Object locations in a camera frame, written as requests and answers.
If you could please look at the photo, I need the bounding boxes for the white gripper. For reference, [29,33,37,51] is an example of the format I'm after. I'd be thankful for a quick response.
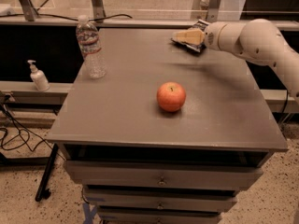
[172,21,225,50]

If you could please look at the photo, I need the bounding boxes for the blue chip bag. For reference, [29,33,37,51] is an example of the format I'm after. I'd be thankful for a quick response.
[171,20,209,53]

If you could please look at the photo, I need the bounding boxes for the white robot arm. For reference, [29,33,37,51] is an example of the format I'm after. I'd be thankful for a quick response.
[171,19,299,103]

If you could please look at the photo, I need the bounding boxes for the red apple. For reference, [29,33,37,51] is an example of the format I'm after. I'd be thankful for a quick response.
[156,82,186,112]

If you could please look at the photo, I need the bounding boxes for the grey drawer cabinet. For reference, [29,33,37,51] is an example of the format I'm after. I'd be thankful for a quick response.
[49,29,287,224]

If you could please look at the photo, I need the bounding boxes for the clear plastic water bottle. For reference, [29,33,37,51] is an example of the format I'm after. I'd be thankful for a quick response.
[76,15,107,78]

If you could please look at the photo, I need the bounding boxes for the top grey drawer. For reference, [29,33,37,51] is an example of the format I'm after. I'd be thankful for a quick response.
[64,161,263,190]

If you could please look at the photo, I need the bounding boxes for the grey drawer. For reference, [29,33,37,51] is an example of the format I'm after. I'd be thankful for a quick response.
[98,208,221,224]
[64,161,263,190]
[84,188,236,213]

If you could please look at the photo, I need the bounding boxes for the white pump dispenser bottle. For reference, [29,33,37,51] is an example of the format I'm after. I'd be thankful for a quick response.
[27,60,50,91]

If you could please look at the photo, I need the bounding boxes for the middle grey drawer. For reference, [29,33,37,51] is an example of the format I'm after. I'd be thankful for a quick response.
[84,188,236,213]

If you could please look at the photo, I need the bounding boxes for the bottom grey drawer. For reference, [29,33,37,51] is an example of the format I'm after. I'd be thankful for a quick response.
[98,208,221,224]

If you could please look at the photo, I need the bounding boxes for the black stand leg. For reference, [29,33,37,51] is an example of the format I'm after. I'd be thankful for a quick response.
[35,145,58,202]

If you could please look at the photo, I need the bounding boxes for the right metal railing post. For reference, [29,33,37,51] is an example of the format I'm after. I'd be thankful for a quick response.
[206,0,221,22]

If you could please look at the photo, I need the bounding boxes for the metal railing post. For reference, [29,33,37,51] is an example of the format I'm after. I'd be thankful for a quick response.
[91,0,106,22]
[206,0,221,22]
[19,0,36,21]

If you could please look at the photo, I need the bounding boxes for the middle metal railing post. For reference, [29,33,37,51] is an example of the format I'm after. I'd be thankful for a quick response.
[91,0,106,22]

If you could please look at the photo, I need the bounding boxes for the left metal railing post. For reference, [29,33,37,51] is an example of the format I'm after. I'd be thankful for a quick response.
[19,0,36,21]

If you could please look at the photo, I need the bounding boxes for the black cable on ledge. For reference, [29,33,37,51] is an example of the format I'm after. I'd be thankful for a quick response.
[0,13,134,22]

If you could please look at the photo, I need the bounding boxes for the black floor cables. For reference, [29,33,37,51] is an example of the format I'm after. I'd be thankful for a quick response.
[0,91,66,161]

